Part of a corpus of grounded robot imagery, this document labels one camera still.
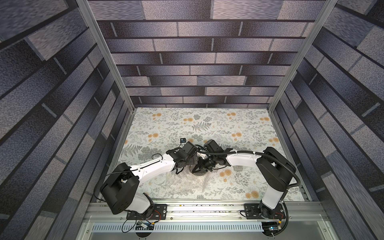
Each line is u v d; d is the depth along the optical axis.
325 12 0.71
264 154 0.52
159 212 0.73
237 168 0.86
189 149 0.67
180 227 0.78
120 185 0.45
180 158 0.62
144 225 0.71
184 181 0.83
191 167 0.83
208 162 0.76
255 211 0.74
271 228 0.71
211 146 0.73
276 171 0.47
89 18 0.72
